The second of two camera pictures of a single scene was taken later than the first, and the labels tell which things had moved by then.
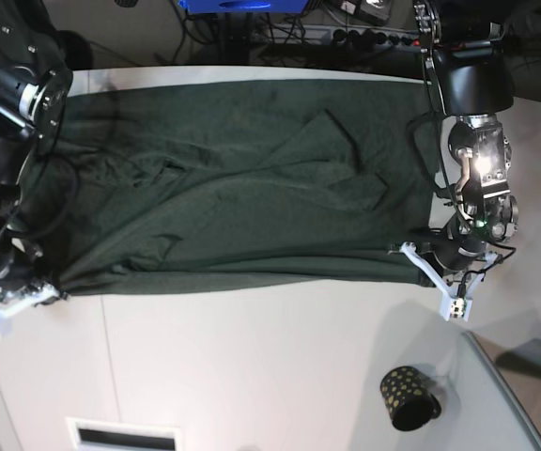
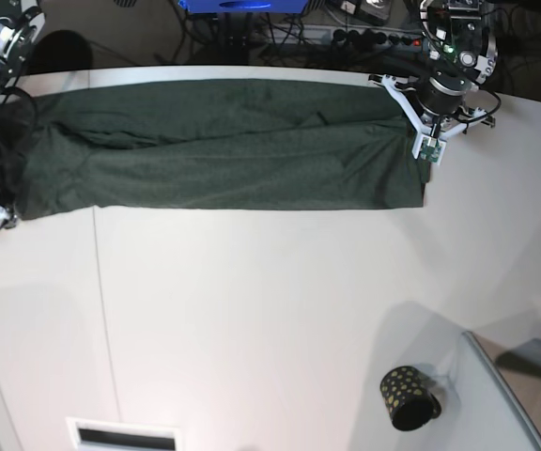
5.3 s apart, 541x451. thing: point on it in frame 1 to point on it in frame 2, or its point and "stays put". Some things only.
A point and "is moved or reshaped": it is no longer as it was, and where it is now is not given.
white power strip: [306, 34] stays put
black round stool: [78, 52] stays put
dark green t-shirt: [261, 181] is moved or reshaped
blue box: [245, 7] stays put
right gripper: [452, 300] to [434, 104]
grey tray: [537, 372] stays put
